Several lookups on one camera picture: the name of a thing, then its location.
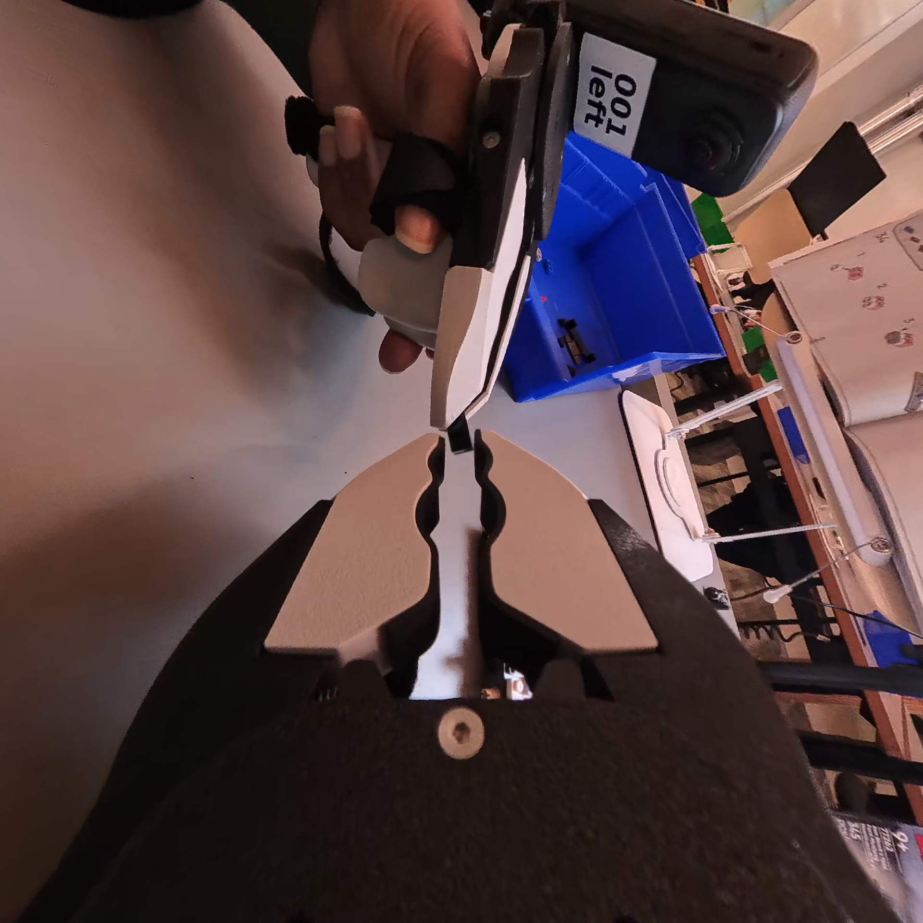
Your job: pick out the tiny black brick piece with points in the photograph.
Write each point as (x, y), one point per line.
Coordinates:
(459, 437)

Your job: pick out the small red white brick assembly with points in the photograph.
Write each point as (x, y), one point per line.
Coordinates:
(505, 681)

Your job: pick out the wooden background desk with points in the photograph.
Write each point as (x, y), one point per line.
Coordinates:
(808, 505)

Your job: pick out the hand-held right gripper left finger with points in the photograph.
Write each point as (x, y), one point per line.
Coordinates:
(361, 577)

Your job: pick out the large blue plastic bin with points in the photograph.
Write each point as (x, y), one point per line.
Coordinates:
(620, 274)

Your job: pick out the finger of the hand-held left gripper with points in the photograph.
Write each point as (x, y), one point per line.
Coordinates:
(469, 339)

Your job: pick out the toy car set box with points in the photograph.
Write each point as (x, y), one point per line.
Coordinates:
(887, 858)

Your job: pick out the black office chair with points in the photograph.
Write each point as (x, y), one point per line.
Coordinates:
(837, 173)

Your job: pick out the green box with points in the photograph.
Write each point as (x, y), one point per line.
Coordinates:
(711, 219)

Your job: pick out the instruction booklet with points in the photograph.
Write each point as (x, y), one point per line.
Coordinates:
(866, 346)

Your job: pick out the white book stand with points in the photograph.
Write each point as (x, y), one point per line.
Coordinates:
(692, 462)

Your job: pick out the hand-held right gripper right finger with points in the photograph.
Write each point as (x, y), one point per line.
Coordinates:
(570, 577)

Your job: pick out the black pole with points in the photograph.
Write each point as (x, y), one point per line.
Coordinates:
(866, 757)
(851, 678)

